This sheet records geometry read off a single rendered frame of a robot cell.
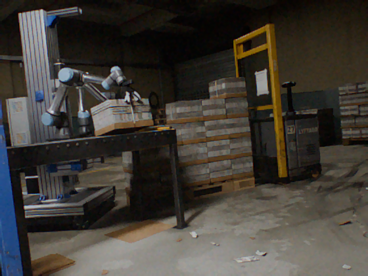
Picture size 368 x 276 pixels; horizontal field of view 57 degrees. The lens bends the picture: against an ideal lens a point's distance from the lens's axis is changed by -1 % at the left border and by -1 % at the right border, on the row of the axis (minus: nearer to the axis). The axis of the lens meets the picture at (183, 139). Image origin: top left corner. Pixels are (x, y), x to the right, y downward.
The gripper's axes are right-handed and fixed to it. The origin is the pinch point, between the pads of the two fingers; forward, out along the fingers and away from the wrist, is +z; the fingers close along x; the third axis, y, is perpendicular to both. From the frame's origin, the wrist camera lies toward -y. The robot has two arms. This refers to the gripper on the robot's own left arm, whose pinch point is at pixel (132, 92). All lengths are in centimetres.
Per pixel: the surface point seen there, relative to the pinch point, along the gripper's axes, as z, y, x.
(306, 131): 199, 59, 47
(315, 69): 561, -13, -379
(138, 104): -17, 5, 120
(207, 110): 75, 24, 40
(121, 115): -33, 12, 129
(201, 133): 64, 48, 44
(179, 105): 42, 16, 42
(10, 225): -104, 52, 214
